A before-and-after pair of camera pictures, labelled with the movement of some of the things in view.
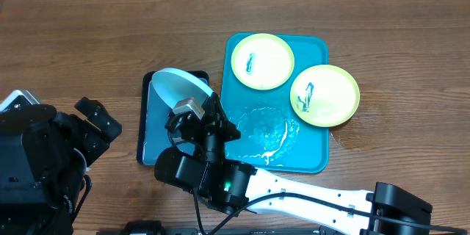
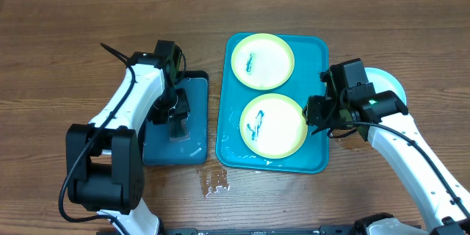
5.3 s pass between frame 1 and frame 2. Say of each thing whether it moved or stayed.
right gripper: moved
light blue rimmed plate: moved
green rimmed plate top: stayed
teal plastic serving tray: stayed
